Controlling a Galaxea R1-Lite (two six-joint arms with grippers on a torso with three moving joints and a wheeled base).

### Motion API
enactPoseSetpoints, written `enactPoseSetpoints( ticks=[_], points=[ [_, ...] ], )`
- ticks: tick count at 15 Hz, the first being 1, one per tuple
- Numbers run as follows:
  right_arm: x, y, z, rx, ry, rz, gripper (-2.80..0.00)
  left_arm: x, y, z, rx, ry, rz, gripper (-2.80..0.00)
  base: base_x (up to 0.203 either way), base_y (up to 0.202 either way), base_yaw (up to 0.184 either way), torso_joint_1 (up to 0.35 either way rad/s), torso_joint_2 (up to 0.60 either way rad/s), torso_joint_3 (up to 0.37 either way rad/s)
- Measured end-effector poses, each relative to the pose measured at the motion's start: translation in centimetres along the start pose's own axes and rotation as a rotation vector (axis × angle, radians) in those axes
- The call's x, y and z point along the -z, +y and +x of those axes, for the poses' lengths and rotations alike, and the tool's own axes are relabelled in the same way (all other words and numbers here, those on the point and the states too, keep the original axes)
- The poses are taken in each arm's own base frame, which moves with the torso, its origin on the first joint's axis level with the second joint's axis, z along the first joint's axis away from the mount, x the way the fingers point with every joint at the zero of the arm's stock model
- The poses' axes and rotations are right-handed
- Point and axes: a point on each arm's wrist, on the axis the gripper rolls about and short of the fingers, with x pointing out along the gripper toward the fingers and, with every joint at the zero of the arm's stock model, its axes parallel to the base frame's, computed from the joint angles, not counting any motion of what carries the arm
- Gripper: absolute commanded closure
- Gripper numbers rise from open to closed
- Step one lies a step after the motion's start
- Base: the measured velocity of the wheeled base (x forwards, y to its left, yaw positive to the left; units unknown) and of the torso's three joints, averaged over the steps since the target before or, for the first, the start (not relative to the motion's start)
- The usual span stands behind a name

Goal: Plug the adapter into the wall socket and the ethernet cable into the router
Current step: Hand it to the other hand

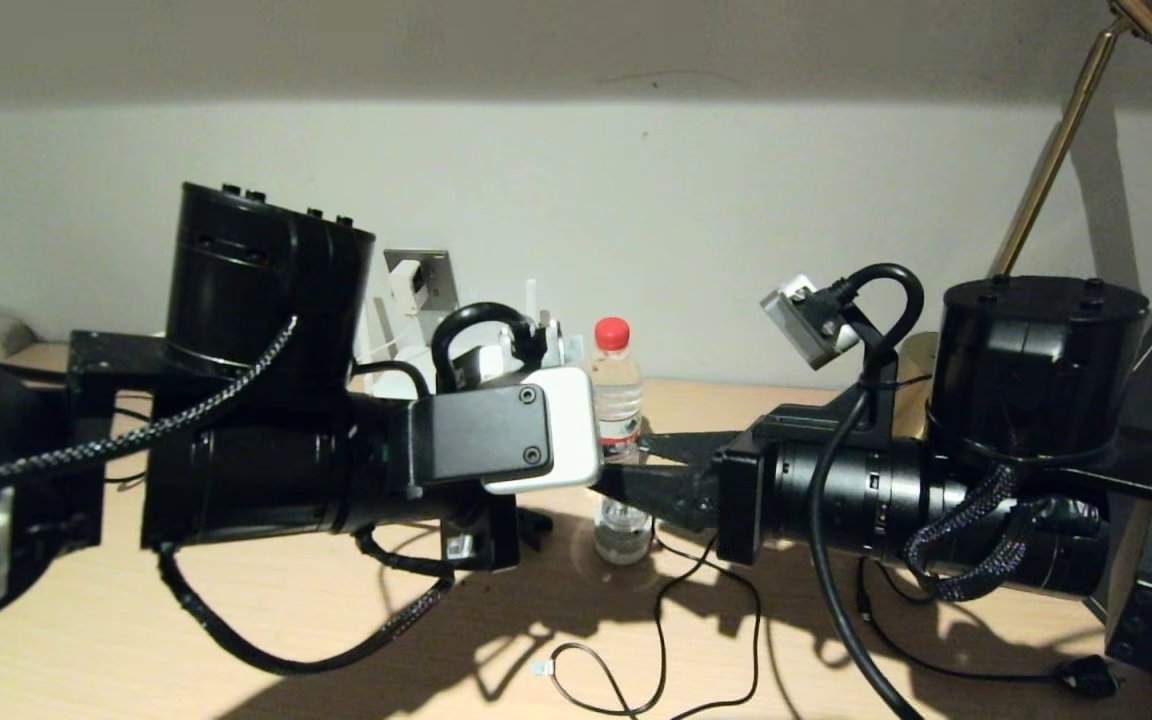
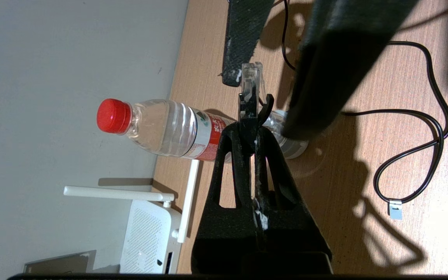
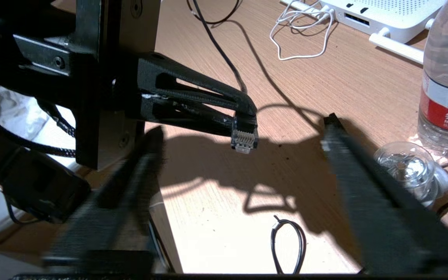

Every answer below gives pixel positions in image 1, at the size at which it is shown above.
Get black lamp power cord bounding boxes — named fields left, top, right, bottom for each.
left=856, top=560, right=1122, bottom=698

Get brass desk lamp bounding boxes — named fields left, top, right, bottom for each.
left=894, top=0, right=1152, bottom=441

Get small glass dome white base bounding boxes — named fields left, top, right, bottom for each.
left=593, top=500, right=654, bottom=566

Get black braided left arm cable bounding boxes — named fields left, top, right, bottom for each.
left=0, top=315, right=457, bottom=676

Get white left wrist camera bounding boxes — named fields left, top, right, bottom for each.
left=408, top=367, right=604, bottom=496

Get white power adapter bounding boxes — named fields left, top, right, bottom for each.
left=389, top=262, right=430, bottom=313

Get thin white adapter cable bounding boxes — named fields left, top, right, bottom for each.
left=361, top=310, right=409, bottom=363

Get water bottle red cap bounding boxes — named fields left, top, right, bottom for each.
left=591, top=317, right=644, bottom=466

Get white router with antennas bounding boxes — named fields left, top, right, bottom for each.
left=351, top=278, right=587, bottom=401

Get grey wall socket plate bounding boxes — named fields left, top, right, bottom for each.
left=383, top=250, right=459, bottom=316

